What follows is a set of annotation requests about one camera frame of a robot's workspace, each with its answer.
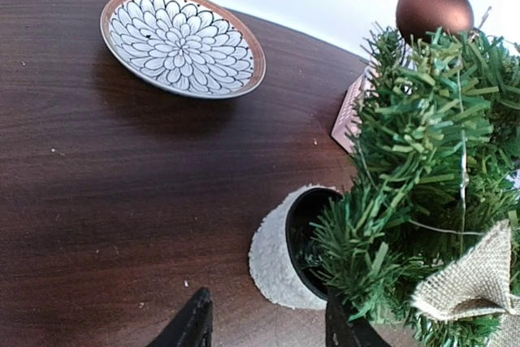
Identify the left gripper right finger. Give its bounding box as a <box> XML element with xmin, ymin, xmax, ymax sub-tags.
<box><xmin>325</xmin><ymin>288</ymin><xmax>390</xmax><ymax>347</ymax></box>

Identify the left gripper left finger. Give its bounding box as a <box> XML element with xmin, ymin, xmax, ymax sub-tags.
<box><xmin>147</xmin><ymin>287</ymin><xmax>214</xmax><ymax>347</ymax></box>

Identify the burlap ribbon bow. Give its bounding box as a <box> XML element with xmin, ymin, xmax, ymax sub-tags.
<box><xmin>411</xmin><ymin>219</ymin><xmax>519</xmax><ymax>346</ymax></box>

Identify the pink plastic basket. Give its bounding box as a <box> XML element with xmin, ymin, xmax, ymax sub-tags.
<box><xmin>331</xmin><ymin>65</ymin><xmax>378</xmax><ymax>155</ymax></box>

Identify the small green christmas tree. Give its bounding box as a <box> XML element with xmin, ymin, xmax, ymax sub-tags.
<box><xmin>248</xmin><ymin>25</ymin><xmax>520</xmax><ymax>347</ymax></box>

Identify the red bauble ornament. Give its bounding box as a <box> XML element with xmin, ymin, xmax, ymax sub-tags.
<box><xmin>396</xmin><ymin>0</ymin><xmax>475</xmax><ymax>44</ymax></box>

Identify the flower pattern plate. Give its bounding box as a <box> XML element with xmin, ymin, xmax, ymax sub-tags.
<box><xmin>100</xmin><ymin>0</ymin><xmax>267</xmax><ymax>100</ymax></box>

